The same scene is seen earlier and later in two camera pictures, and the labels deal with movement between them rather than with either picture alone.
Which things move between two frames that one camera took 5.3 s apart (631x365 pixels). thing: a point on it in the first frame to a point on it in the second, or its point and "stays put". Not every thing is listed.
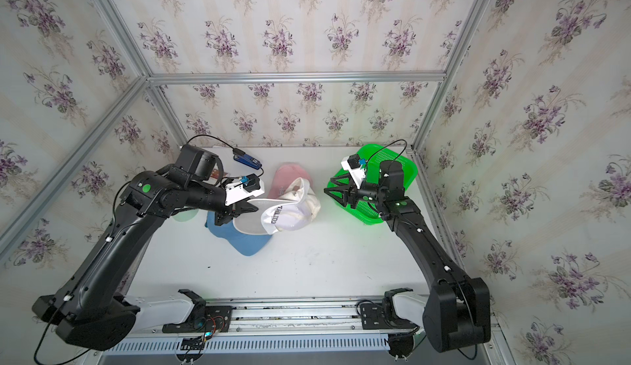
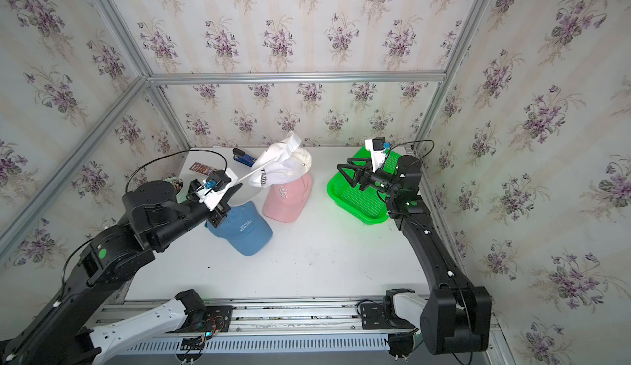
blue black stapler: x=246 y=159 stays put
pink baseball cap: x=284 y=177 to x=283 y=201
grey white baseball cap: x=290 y=212 to x=282 y=161
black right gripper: x=344 y=192 to x=367 y=173
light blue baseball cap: x=245 y=243 stays put
